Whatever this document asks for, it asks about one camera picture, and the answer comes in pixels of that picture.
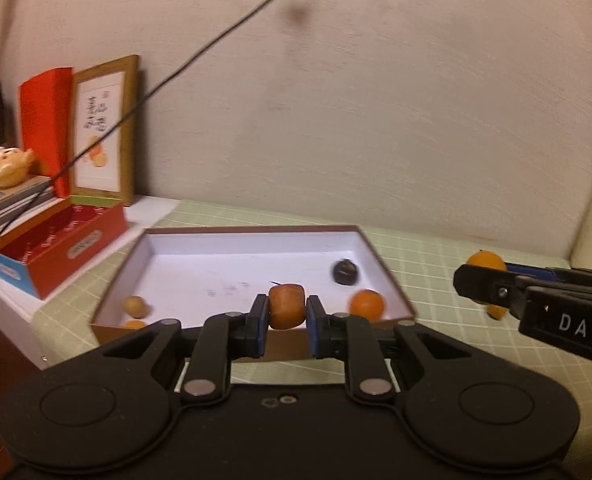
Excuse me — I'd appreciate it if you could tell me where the tan plush bear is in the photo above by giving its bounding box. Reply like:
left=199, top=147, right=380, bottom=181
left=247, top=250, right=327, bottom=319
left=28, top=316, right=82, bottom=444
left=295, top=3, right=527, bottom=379
left=0, top=147, right=36, bottom=188

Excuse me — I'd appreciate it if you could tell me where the green checked tablecloth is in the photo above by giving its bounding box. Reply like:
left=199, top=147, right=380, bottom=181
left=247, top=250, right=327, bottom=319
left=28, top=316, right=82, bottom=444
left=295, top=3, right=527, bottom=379
left=30, top=200, right=592, bottom=480

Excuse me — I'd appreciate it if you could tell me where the white shallow cardboard box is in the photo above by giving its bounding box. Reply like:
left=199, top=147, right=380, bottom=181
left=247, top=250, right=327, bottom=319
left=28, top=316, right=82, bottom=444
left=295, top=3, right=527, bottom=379
left=90, top=225, right=417, bottom=361

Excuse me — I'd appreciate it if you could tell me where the red paper gift bag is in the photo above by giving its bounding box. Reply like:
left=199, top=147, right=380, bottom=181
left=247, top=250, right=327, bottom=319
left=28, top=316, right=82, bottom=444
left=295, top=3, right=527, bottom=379
left=20, top=66, right=74, bottom=198

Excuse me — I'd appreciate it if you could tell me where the wooden framed calligraphy picture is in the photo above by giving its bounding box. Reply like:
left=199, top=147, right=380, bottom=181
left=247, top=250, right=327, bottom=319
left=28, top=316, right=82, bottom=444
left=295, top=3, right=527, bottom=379
left=70, top=55, right=140, bottom=207

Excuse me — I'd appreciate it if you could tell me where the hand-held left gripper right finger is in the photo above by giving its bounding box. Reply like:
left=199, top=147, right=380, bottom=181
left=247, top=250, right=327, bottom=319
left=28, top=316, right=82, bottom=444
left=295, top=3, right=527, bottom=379
left=307, top=295, right=494, bottom=405

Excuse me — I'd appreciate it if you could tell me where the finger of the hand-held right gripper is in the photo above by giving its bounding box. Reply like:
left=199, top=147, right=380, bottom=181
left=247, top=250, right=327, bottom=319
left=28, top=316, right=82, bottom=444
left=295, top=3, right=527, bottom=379
left=453, top=264, right=532, bottom=318
left=505, top=261, right=592, bottom=286

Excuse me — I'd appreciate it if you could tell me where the dark brown dried fruit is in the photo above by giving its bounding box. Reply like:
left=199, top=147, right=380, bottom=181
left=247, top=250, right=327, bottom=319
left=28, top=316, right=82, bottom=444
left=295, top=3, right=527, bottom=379
left=332, top=258, right=361, bottom=287

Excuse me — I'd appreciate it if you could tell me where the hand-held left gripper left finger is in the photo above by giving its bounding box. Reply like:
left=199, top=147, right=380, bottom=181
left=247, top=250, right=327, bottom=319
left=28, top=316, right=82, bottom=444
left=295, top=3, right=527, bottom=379
left=83, top=294, right=270, bottom=404

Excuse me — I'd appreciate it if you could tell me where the red open gift box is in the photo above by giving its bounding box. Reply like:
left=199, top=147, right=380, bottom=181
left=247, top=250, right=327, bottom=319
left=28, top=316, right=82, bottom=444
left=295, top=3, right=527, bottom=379
left=0, top=195, right=129, bottom=301

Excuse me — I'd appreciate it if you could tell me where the small pale round fruit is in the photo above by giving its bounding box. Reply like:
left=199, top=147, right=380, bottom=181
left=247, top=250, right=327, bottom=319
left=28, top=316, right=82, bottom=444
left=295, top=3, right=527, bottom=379
left=123, top=296, right=149, bottom=318

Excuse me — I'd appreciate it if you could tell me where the black power cable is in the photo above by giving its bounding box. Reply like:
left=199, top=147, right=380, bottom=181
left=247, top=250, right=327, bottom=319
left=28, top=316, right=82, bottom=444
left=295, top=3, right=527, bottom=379
left=0, top=0, right=311, bottom=306

